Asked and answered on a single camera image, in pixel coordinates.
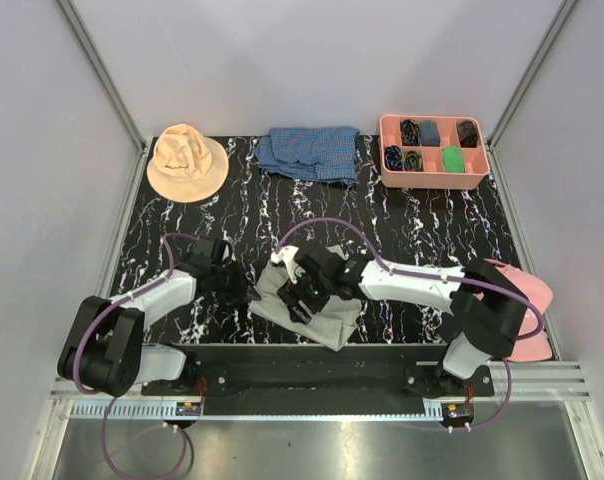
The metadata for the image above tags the aluminium front rail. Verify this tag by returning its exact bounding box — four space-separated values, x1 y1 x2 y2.
70 364 590 422

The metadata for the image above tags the green rolled sock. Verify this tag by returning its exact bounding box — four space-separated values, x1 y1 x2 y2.
442 145 466 174

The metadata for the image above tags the yellow patterned rolled sock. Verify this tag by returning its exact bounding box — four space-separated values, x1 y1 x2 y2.
403 150 424 172

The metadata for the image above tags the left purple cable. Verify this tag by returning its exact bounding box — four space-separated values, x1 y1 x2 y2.
71 232 197 476

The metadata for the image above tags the blue checkered cloth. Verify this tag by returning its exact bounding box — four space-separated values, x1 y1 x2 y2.
255 126 360 186

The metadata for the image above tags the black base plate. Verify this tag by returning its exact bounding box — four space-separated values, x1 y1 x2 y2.
143 344 495 398

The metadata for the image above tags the pink compartment tray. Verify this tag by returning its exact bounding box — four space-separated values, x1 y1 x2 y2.
379 114 491 190

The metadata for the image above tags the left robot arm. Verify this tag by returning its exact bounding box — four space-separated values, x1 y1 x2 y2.
57 233 260 398

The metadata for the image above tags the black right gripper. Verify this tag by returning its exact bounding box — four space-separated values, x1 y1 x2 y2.
277 269 333 326

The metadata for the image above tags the orange bucket hat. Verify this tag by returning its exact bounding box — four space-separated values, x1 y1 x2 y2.
146 124 229 203

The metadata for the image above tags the blue dotted rolled sock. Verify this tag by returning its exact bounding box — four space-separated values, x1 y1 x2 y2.
384 145 403 171

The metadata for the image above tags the pink baseball cap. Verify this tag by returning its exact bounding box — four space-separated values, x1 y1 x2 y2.
481 258 555 363

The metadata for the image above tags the dark brown rolled sock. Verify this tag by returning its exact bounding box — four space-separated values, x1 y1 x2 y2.
456 120 480 148

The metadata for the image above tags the black patterned sock top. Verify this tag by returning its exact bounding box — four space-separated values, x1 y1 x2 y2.
400 118 420 146

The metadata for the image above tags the blue grey rolled sock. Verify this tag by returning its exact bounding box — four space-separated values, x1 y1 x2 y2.
419 120 441 147

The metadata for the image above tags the grey cloth napkin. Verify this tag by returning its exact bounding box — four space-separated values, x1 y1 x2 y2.
249 264 362 352

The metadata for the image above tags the purple cable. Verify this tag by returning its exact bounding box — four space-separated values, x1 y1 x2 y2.
276 218 546 432
71 232 197 476

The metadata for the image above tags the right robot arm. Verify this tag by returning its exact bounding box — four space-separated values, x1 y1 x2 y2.
271 245 529 397

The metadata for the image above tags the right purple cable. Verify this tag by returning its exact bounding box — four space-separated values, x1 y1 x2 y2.
276 218 546 432

